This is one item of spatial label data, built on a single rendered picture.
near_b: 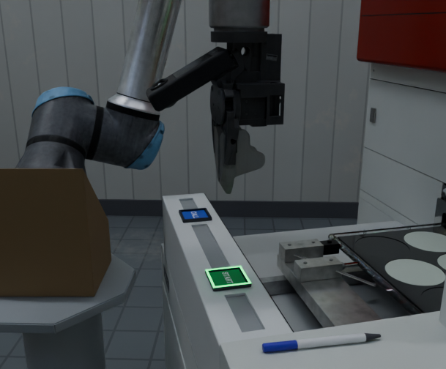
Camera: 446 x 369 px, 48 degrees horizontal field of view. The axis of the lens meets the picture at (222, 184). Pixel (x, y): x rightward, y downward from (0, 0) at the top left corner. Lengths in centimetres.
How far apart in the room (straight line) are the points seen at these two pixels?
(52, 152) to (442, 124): 83
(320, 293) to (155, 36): 60
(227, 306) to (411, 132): 79
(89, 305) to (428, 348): 60
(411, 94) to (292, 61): 212
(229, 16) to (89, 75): 294
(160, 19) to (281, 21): 235
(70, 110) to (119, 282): 36
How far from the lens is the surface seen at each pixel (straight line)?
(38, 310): 99
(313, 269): 91
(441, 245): 108
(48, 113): 105
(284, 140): 346
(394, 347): 63
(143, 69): 106
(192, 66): 63
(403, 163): 135
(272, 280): 97
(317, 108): 344
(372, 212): 150
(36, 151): 100
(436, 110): 124
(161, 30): 107
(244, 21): 61
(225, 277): 73
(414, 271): 95
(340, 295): 88
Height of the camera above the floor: 131
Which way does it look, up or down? 18 degrees down
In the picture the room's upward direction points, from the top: straight up
